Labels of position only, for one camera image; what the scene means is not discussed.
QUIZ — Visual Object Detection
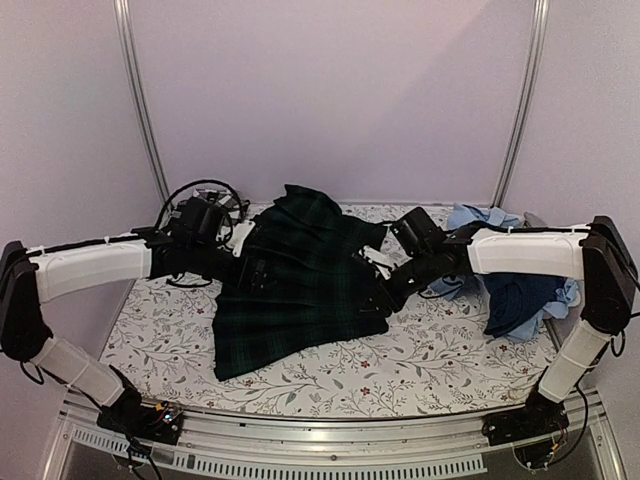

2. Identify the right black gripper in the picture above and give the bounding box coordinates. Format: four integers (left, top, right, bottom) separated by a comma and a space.
353, 250, 437, 318

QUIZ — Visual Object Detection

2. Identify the dark green plaid garment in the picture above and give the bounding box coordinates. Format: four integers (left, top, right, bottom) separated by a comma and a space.
212, 185, 389, 381

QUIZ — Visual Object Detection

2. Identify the black white checkered shirt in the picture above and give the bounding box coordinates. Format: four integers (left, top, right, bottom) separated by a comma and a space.
193, 187, 243, 222

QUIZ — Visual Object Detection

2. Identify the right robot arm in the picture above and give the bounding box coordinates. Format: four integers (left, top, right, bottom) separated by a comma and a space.
359, 207, 639, 436

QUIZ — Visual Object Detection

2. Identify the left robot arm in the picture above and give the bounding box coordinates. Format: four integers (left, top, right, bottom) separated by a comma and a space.
1, 197, 266, 434

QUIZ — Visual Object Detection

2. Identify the light blue garment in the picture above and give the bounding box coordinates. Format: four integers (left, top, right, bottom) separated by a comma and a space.
429, 204, 580, 343

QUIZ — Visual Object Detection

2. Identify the floral patterned table mat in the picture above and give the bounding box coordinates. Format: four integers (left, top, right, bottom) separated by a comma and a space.
94, 202, 569, 419

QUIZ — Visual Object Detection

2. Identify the grey garment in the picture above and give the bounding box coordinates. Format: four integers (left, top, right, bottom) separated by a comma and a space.
523, 212, 547, 229

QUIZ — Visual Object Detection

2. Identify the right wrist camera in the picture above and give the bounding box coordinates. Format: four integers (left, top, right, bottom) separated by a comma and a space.
359, 245, 396, 280

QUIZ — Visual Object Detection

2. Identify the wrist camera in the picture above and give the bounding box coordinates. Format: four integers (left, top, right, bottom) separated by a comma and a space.
359, 245, 396, 280
227, 220, 256, 258

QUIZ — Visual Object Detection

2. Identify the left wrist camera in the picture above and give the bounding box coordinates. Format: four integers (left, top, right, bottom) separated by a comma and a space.
227, 220, 256, 258

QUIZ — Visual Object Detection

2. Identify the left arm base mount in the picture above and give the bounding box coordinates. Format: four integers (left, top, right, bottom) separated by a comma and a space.
97, 400, 184, 446

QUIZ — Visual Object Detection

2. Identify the front aluminium rail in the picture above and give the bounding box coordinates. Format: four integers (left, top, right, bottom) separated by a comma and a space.
43, 390, 631, 479

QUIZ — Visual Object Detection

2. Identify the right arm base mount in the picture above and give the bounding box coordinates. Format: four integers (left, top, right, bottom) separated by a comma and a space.
481, 403, 569, 446

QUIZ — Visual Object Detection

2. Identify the left aluminium frame post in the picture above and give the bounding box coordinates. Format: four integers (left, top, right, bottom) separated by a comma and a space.
113, 0, 170, 202

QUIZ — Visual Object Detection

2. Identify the aluminium frame post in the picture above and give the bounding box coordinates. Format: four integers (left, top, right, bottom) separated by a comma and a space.
491, 0, 550, 207
113, 0, 170, 202

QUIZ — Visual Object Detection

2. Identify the right aluminium frame post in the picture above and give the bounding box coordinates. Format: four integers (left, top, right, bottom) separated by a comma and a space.
491, 0, 550, 207

